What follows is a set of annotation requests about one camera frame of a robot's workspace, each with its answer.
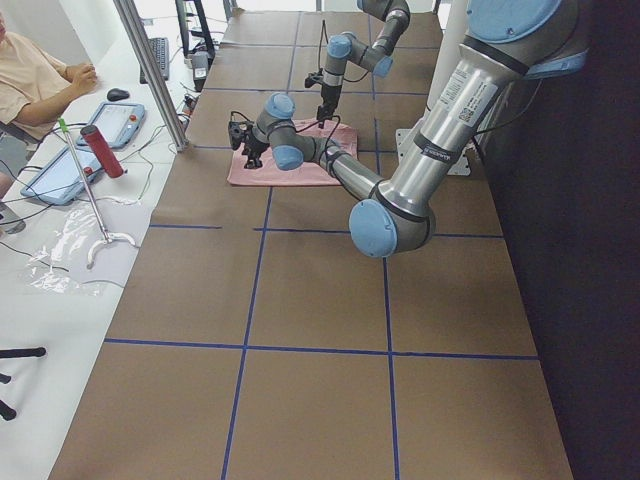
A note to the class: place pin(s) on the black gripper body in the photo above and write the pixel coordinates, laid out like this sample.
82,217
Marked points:
328,95
255,146

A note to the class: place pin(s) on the pink Snoopy t-shirt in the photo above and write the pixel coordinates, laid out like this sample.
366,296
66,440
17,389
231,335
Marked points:
307,175

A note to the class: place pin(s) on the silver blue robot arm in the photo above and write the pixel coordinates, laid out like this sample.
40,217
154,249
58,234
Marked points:
345,48
504,41

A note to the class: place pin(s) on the black box with label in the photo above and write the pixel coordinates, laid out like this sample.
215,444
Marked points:
200,68

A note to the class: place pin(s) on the upper teach pendant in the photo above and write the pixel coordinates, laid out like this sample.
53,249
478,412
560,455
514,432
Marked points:
118,122

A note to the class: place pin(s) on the teach pendant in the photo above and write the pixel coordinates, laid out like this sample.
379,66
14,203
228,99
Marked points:
58,183
118,122

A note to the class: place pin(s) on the black keyboard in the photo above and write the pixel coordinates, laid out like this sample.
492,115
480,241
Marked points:
160,49

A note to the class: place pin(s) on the red cylinder bottle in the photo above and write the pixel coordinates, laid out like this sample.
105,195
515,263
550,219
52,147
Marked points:
103,152

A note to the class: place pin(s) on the black computer mouse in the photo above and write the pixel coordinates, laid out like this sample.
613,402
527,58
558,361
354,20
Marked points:
116,94

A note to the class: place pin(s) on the metal rod white hook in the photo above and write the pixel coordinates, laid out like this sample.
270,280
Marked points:
108,238

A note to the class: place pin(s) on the lower teach pendant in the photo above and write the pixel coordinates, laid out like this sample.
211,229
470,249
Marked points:
58,183

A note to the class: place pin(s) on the clear plastic bag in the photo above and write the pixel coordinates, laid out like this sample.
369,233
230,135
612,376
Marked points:
58,265

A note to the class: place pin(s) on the seated person beige shirt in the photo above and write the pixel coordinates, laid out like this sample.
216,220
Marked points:
36,88

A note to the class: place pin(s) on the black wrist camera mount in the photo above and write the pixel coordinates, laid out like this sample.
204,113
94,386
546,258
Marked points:
313,79
238,132

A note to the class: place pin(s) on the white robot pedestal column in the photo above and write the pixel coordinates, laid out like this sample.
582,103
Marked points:
448,58

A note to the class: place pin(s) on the aluminium frame post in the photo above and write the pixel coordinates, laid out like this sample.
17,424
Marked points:
136,33

